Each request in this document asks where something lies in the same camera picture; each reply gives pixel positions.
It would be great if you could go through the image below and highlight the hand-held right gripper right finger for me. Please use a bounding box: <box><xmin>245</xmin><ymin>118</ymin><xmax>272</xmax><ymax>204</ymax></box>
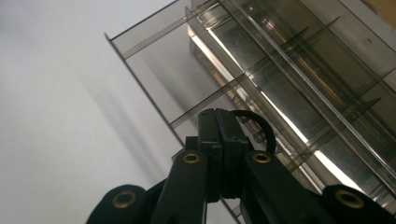
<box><xmin>217</xmin><ymin>108</ymin><xmax>250</xmax><ymax>200</ymax></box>

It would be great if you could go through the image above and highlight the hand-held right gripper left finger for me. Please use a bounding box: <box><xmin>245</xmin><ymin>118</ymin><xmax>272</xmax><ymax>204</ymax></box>
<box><xmin>185</xmin><ymin>107</ymin><xmax>224</xmax><ymax>203</ymax></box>

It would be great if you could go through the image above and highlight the black hair tie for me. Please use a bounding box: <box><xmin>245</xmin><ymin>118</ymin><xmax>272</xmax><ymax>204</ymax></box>
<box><xmin>230</xmin><ymin>109</ymin><xmax>277</xmax><ymax>156</ymax></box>

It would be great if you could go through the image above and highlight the clear plastic compartment organizer box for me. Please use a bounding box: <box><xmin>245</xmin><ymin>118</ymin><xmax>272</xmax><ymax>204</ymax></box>
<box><xmin>104</xmin><ymin>0</ymin><xmax>325</xmax><ymax>224</ymax></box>

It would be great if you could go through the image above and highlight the smoky clear drawer organizer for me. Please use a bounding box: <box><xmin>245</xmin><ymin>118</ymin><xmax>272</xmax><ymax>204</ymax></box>
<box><xmin>186</xmin><ymin>0</ymin><xmax>396</xmax><ymax>216</ymax></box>

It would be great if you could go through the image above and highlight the white table board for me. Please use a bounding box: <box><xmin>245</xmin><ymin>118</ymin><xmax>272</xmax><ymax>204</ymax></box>
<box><xmin>0</xmin><ymin>0</ymin><xmax>241</xmax><ymax>224</ymax></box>

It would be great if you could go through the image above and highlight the light wooden table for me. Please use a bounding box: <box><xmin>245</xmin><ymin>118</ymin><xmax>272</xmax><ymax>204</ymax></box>
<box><xmin>361</xmin><ymin>0</ymin><xmax>396</xmax><ymax>30</ymax></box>

